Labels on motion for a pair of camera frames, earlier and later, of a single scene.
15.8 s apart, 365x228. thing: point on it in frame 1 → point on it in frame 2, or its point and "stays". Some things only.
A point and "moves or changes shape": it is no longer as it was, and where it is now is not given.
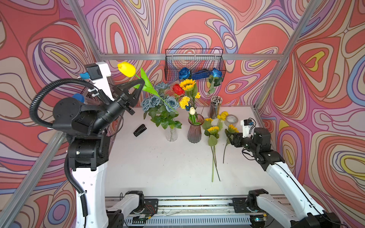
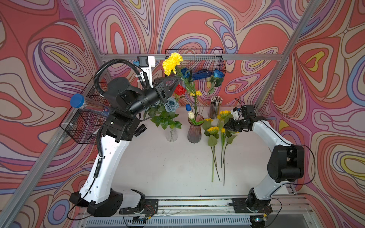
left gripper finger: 122,89 → 169,82
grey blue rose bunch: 162,109 stays
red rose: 177,90 stays
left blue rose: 184,73 stays
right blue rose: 215,79 stays
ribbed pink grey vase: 194,133 stays
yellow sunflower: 232,128 moves or changes shape
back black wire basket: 193,59 stays
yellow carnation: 184,101 → 171,65
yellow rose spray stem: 222,117 → 212,133
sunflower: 211,130 stays
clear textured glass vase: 171,135 stays
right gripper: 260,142 → 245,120
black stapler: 139,130 stays
